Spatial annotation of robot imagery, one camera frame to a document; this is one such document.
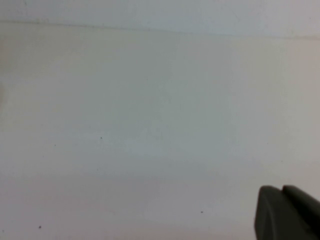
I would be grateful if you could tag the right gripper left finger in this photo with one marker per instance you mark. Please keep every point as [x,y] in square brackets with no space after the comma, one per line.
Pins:
[272,215]

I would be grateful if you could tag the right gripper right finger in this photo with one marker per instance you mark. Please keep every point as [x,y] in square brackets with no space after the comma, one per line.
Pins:
[305,202]

